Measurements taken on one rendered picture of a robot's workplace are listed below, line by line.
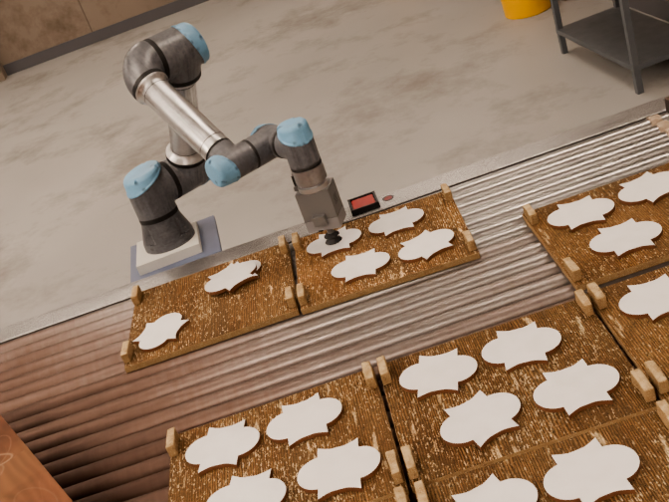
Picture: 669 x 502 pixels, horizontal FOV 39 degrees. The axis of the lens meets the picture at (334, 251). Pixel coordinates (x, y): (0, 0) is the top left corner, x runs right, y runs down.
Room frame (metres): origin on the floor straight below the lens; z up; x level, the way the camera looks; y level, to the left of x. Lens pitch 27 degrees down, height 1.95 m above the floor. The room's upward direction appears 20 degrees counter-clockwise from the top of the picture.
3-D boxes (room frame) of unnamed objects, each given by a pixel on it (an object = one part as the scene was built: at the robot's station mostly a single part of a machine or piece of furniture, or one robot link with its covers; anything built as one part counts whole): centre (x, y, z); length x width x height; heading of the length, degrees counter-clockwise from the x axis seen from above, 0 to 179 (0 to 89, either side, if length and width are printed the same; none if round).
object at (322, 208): (2.04, 0.00, 1.05); 0.10 x 0.09 x 0.16; 158
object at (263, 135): (2.13, 0.06, 1.21); 0.11 x 0.11 x 0.08; 31
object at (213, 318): (1.99, 0.32, 0.93); 0.41 x 0.35 x 0.02; 87
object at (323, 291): (1.96, -0.10, 0.93); 0.41 x 0.35 x 0.02; 86
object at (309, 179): (2.05, 0.00, 1.13); 0.08 x 0.08 x 0.05
